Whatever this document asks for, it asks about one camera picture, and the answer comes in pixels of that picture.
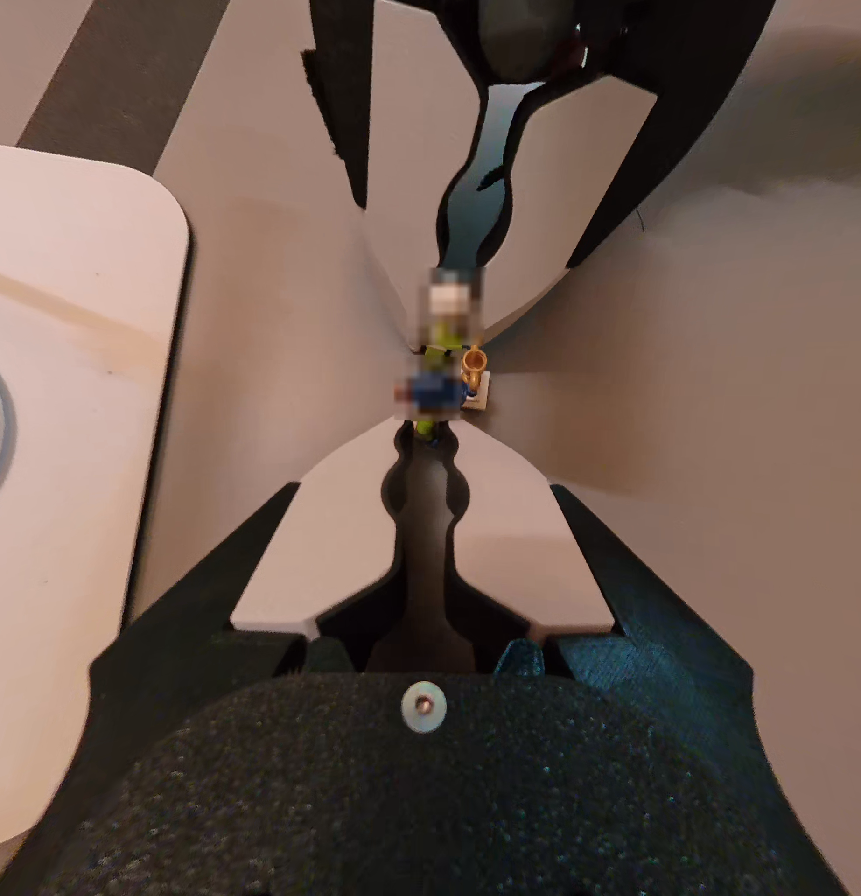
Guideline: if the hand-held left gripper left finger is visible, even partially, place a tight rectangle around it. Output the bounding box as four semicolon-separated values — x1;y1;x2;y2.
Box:
231;418;406;634

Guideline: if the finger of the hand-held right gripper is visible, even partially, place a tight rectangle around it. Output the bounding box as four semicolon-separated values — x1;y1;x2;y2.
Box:
473;70;658;340
364;0;484;351

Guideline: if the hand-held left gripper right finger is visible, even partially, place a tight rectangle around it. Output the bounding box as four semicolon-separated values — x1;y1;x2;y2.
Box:
449;420;615;639

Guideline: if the white booklet stand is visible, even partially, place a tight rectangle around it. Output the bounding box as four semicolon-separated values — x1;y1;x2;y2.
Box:
0;140;193;849

